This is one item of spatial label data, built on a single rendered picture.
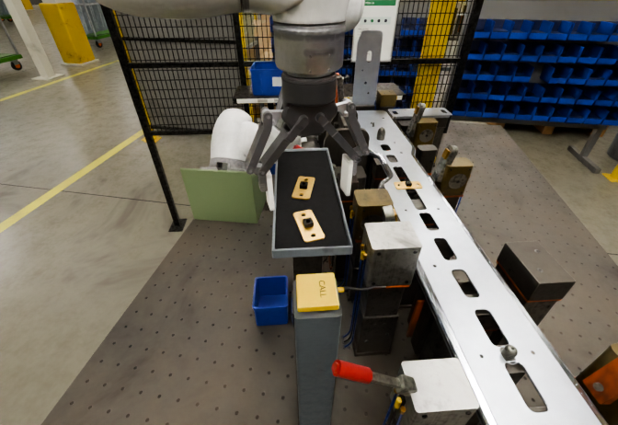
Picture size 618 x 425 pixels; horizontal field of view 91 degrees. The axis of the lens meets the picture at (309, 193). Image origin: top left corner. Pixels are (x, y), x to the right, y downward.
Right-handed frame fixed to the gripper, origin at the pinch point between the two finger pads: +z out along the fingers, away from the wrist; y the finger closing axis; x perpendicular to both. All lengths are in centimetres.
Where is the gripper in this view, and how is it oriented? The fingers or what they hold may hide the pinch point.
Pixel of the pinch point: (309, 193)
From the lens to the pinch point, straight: 52.9
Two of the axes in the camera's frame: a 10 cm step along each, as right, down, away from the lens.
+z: 0.0, 8.1, 5.8
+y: 9.5, -1.8, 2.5
